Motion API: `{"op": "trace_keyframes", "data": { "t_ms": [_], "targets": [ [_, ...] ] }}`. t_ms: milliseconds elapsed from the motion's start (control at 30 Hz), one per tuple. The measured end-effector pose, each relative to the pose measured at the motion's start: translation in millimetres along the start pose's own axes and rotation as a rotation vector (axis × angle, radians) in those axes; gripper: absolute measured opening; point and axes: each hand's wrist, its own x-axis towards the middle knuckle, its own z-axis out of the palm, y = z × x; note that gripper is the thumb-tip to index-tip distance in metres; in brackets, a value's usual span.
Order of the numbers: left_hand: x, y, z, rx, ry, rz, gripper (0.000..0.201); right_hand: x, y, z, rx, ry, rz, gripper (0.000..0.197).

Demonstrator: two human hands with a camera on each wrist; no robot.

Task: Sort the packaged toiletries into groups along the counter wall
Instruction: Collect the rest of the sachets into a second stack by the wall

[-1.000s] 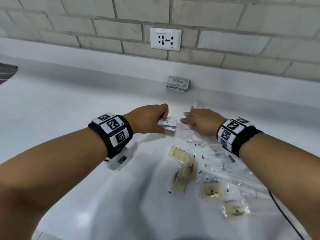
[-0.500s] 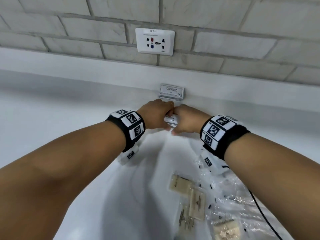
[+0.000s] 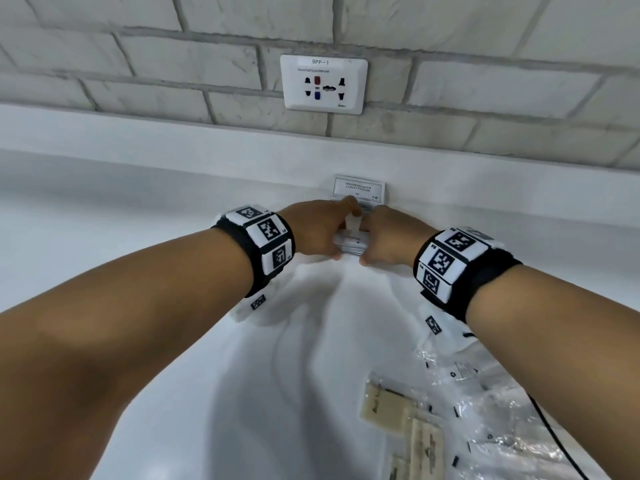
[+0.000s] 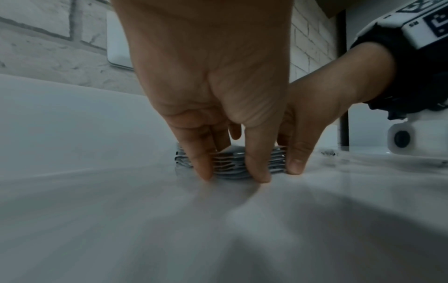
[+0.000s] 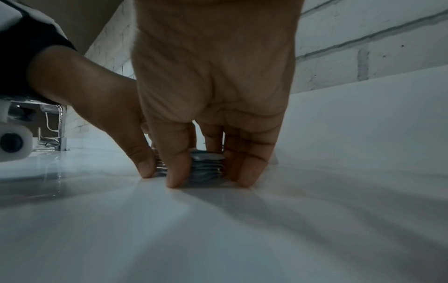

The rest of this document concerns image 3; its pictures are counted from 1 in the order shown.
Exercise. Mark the white wall socket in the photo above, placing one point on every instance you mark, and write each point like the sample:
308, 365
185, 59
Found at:
325, 84

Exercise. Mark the person's right hand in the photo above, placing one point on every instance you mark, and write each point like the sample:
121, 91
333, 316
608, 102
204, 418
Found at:
395, 237

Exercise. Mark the person's right forearm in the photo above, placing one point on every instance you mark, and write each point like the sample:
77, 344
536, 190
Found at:
575, 369

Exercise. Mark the stack of toothpaste sachets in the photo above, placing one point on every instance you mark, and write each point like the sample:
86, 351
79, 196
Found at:
352, 242

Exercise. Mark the stack of shampoo sachets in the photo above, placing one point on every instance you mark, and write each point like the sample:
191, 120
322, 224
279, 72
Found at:
359, 188

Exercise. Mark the person's left forearm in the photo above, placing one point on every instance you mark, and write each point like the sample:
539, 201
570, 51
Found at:
100, 344

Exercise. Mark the white countertop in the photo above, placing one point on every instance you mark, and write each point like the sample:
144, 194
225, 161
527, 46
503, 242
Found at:
150, 194

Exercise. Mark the person's left hand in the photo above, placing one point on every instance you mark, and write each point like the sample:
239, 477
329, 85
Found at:
315, 227

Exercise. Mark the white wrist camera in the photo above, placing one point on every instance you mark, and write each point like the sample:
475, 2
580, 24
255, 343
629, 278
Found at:
250, 309
440, 334

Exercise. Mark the black marker wristband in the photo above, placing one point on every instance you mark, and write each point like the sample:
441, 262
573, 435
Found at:
240, 239
480, 284

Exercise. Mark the pile of clear-wrapped toiletries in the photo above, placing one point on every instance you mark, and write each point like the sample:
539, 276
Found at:
475, 394

